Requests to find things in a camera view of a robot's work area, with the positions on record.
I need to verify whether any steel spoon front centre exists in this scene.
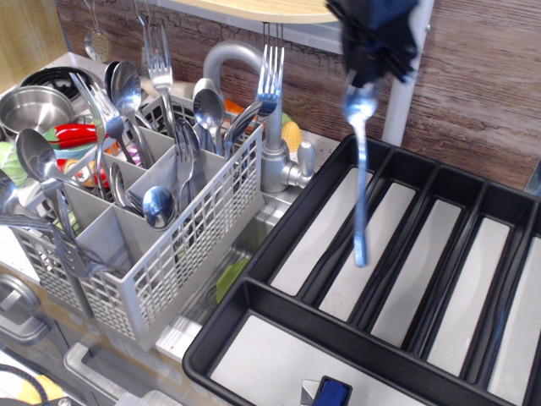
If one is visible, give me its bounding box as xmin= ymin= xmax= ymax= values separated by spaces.
xmin=143 ymin=186 xmax=176 ymax=230

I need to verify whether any silver toy faucet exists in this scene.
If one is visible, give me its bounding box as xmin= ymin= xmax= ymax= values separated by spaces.
xmin=203 ymin=41 xmax=315 ymax=192

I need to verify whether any black stove burner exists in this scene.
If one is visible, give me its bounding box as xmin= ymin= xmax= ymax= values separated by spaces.
xmin=20 ymin=67 xmax=94 ymax=102

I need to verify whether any steel pot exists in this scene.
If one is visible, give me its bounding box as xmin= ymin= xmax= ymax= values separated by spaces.
xmin=1 ymin=85 xmax=76 ymax=136

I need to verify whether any black cutlery tray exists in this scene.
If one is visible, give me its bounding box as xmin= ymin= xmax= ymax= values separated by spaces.
xmin=183 ymin=137 xmax=540 ymax=405

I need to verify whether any steel fork left tall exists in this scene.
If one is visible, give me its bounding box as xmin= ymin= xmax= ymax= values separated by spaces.
xmin=69 ymin=73 xmax=107 ymax=200

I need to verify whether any steel spoon back left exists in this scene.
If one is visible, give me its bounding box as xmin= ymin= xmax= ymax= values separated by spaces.
xmin=111 ymin=60 xmax=153 ymax=168

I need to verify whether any green toy in sink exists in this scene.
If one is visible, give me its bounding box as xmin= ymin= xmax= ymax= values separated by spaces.
xmin=216 ymin=258 xmax=250 ymax=304

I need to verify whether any tall steel fork right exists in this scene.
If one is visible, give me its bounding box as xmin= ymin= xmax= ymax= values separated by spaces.
xmin=255 ymin=45 xmax=285 ymax=120

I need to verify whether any grey plastic cutlery basket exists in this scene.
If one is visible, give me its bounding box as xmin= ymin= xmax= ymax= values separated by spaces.
xmin=7 ymin=91 xmax=266 ymax=353

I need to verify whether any wooden shelf board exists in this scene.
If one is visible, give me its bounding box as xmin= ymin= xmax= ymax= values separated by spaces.
xmin=176 ymin=0 xmax=337 ymax=24

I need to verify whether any steel fork back centre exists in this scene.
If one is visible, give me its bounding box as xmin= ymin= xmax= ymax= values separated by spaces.
xmin=144 ymin=25 xmax=175 ymax=137

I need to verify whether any yellow toy corn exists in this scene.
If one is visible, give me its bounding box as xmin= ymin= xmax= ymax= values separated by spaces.
xmin=281 ymin=113 xmax=303 ymax=152

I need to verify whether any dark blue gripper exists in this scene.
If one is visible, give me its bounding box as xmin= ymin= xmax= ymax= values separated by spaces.
xmin=326 ymin=0 xmax=418 ymax=87

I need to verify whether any steel spatula front left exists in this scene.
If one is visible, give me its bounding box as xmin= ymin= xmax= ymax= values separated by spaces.
xmin=50 ymin=189 xmax=111 ymax=280

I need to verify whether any steel spoon back right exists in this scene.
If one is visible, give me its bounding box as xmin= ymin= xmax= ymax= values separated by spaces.
xmin=194 ymin=78 xmax=226 ymax=156

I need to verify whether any hanging steel strainer ladle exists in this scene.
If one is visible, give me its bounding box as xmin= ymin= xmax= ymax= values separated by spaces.
xmin=84 ymin=0 xmax=111 ymax=63

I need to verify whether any red toy chili pepper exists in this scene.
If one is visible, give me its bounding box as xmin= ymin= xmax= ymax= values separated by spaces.
xmin=44 ymin=123 xmax=97 ymax=150

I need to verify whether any steel spoon far left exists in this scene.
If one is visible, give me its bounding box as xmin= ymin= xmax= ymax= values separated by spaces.
xmin=15 ymin=129 xmax=82 ymax=189

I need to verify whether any big steel spoon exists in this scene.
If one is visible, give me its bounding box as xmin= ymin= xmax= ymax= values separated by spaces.
xmin=342 ymin=83 xmax=378 ymax=267

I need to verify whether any steel fork basket centre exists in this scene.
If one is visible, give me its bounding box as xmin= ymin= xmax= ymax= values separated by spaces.
xmin=174 ymin=118 xmax=200 ymax=211

